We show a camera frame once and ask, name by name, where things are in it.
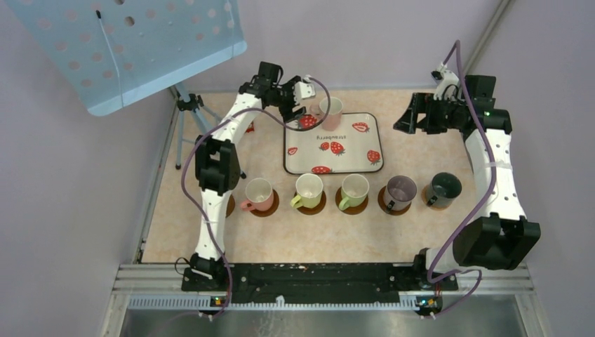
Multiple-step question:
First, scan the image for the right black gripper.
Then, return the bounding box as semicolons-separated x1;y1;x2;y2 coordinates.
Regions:
393;93;466;135

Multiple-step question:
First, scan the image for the pale pink mug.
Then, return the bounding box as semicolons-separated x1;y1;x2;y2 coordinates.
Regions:
309;97;344;131

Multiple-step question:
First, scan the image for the strawberry enamel tray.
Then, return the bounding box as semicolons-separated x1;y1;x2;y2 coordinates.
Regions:
283;112;384;175

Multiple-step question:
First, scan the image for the purple mug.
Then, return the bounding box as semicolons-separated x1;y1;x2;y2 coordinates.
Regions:
384;176;417;210

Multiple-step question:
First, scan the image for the woven rattan coaster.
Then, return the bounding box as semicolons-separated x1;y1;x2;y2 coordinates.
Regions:
422;184;454;211

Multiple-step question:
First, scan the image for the yellow green mug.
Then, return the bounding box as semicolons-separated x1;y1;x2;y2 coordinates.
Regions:
290;173;323;209

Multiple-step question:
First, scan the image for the dark green mug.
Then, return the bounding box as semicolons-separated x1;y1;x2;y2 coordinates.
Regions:
423;172;462;209

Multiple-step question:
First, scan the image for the light green mug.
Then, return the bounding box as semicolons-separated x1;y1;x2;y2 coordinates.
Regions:
338;173;370;211

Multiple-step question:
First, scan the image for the brown wooden coaster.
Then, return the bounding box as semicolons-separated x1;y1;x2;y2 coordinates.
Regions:
293;191;327;216
335;187;369;216
377;187;411;216
250;190;280;218
225;194;236;218

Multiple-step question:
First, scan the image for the salmon pink mug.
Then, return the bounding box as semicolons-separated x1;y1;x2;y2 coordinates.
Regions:
240;178;274;211

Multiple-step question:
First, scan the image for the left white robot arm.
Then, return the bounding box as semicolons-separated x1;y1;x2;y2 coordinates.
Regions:
185;62;316;290

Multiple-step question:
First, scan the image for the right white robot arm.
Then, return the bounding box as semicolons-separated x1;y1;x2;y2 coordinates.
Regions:
394;70;541;289

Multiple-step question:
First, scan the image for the light blue tripod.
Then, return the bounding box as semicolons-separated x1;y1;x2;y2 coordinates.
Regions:
173;84;247;180

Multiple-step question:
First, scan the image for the blue perforated board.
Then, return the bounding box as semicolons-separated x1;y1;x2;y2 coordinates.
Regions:
8;0;247;116

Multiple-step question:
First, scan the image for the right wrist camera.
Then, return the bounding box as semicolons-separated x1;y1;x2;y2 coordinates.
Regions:
431;62;460;100

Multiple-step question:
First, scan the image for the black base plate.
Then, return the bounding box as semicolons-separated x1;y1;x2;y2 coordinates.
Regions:
181;263;458;305

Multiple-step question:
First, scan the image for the white cable duct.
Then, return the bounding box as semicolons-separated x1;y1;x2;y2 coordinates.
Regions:
128;295;419;311

